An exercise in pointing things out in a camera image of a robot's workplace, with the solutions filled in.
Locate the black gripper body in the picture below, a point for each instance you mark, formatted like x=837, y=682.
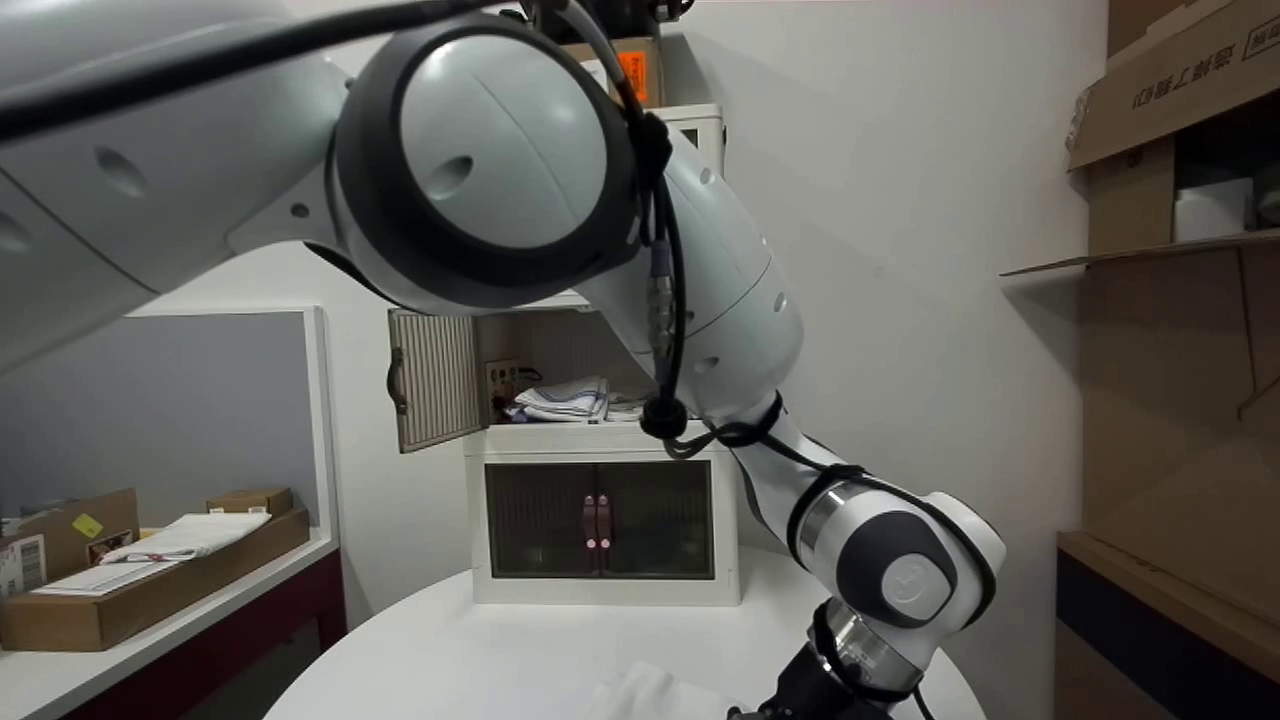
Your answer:
x=846, y=682

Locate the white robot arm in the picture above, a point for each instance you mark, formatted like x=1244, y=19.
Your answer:
x=151, y=140

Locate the white three-tier storage cabinet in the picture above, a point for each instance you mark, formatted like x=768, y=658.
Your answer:
x=605, y=441

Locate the cloths inside cabinet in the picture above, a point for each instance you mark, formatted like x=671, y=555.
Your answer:
x=564, y=401

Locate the left middle cabinet door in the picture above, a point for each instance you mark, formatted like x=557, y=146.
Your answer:
x=434, y=378

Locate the stacked large cardboard boxes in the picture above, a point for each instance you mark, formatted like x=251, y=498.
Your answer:
x=1171, y=584

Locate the white side counter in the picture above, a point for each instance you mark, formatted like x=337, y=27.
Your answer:
x=183, y=408

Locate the cardboard box with orange stickers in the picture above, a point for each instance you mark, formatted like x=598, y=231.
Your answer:
x=662, y=71

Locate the flat cardboard box with papers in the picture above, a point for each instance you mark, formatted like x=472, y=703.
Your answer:
x=151, y=580

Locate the small cardboard box yellow sticker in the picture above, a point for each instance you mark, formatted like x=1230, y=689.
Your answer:
x=67, y=537

